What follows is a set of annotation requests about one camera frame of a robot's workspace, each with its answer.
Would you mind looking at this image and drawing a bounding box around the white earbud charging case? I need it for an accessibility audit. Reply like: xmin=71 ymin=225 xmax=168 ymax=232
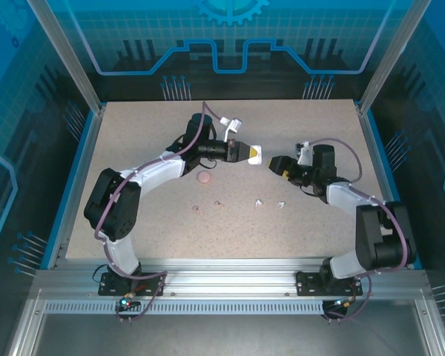
xmin=246 ymin=145 xmax=264 ymax=166

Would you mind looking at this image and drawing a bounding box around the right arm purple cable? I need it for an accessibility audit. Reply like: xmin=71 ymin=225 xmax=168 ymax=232
xmin=309 ymin=137 xmax=411 ymax=322

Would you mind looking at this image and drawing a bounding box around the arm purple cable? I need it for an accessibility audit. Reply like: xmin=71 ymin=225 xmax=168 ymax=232
xmin=309 ymin=137 xmax=411 ymax=322
xmin=93 ymin=102 xmax=223 ymax=323

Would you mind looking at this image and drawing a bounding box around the aluminium side rail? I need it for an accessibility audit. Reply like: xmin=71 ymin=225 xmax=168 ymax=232
xmin=355 ymin=103 xmax=423 ymax=270
xmin=46 ymin=105 xmax=108 ymax=270

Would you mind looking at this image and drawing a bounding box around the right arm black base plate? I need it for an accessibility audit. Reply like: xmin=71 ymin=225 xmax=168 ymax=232
xmin=295 ymin=270 xmax=363 ymax=297

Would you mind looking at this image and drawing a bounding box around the aluminium mounting rail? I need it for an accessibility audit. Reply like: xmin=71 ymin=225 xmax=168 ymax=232
xmin=33 ymin=258 xmax=431 ymax=300

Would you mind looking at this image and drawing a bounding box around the aluminium frame post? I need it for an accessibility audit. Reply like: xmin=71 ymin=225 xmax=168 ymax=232
xmin=25 ymin=0 xmax=107 ymax=114
xmin=357 ymin=0 xmax=433 ymax=115

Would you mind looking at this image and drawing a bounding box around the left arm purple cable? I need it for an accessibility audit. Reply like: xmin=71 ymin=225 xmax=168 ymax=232
xmin=93 ymin=102 xmax=223 ymax=323

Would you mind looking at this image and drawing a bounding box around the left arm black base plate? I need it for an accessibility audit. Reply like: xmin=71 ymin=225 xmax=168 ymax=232
xmin=98 ymin=271 xmax=167 ymax=297

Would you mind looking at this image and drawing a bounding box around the slotted grey cable duct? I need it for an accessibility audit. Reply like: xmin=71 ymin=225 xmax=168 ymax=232
xmin=42 ymin=300 xmax=328 ymax=316

